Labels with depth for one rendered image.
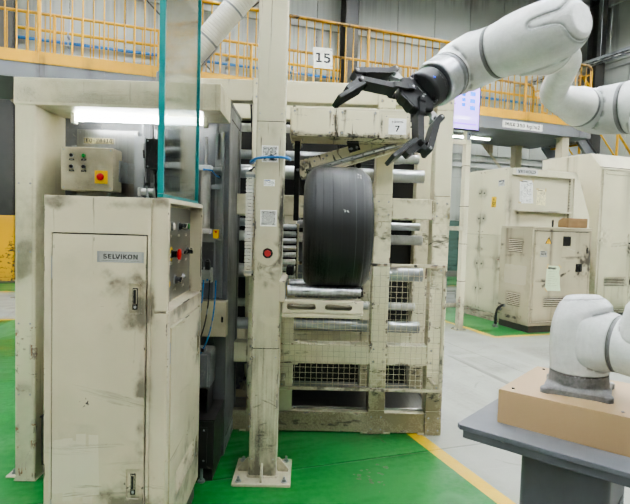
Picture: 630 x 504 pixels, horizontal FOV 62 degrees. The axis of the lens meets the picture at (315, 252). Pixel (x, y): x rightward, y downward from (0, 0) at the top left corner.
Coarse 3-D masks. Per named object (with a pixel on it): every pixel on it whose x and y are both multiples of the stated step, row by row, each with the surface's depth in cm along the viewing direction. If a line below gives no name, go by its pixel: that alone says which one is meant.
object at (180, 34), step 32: (160, 0) 165; (192, 0) 204; (160, 32) 165; (192, 32) 206; (160, 64) 166; (192, 64) 207; (160, 96) 166; (192, 96) 209; (160, 128) 167; (192, 128) 210; (160, 160) 167; (192, 160) 212; (160, 192) 168; (192, 192) 214
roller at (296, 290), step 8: (288, 288) 233; (296, 288) 233; (304, 288) 234; (312, 288) 234; (320, 288) 234; (328, 288) 234; (336, 288) 234; (344, 288) 234; (352, 288) 234; (360, 288) 235; (336, 296) 235; (344, 296) 235; (352, 296) 235; (360, 296) 235
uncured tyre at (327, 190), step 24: (336, 168) 237; (312, 192) 224; (336, 192) 223; (360, 192) 224; (312, 216) 221; (336, 216) 219; (360, 216) 220; (312, 240) 221; (336, 240) 220; (360, 240) 220; (312, 264) 225; (336, 264) 224; (360, 264) 225
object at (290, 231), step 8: (288, 224) 281; (296, 224) 292; (288, 232) 279; (296, 232) 293; (288, 240) 280; (296, 240) 282; (288, 248) 279; (296, 248) 279; (288, 256) 281; (296, 256) 279; (288, 264) 293; (296, 264) 280; (296, 272) 280
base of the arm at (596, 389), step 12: (552, 372) 150; (552, 384) 148; (564, 384) 145; (576, 384) 143; (588, 384) 142; (600, 384) 143; (612, 384) 151; (576, 396) 143; (588, 396) 142; (600, 396) 140; (612, 396) 140
